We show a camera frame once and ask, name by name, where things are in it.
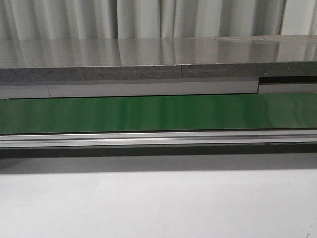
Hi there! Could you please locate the grey panel under countertop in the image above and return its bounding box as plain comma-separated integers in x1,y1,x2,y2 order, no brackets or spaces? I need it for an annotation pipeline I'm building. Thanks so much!
0,76,317,99

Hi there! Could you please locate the white pleated curtain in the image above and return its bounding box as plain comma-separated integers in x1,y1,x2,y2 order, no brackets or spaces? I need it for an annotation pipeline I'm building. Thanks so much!
0,0,317,40

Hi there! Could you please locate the aluminium conveyor side rail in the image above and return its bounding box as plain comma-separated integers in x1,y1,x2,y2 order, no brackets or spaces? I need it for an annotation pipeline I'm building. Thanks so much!
0,129,317,149

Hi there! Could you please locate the green conveyor belt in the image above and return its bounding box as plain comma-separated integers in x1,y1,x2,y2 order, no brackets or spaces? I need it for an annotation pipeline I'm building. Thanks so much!
0,93,317,134

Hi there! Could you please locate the grey stone countertop slab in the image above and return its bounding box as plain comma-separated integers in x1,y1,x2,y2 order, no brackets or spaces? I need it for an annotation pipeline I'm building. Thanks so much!
0,35,317,85

